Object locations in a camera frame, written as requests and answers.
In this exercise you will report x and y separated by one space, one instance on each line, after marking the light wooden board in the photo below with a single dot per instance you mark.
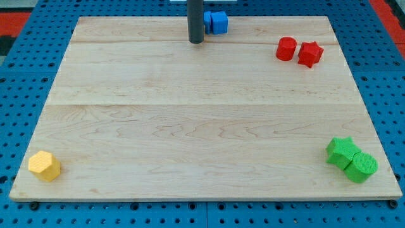
138 113

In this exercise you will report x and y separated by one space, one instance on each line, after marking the red star block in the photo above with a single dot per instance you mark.
309 54

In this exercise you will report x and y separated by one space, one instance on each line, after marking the blue block behind rod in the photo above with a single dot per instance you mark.
207 22

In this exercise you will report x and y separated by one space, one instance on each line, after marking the red cylinder block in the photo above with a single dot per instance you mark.
286 48

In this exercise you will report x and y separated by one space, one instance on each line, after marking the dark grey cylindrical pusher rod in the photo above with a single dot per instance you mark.
195 21

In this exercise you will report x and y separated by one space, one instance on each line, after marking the blue cube block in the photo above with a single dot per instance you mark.
219 22

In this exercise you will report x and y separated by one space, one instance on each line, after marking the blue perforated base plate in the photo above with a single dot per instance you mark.
31 65

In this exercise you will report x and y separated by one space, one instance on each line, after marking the green cylinder block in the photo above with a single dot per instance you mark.
362 166

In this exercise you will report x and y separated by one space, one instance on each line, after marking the yellow hexagon block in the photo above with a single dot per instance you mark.
45 166

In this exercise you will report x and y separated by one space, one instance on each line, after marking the green star block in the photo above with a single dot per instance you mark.
341 151

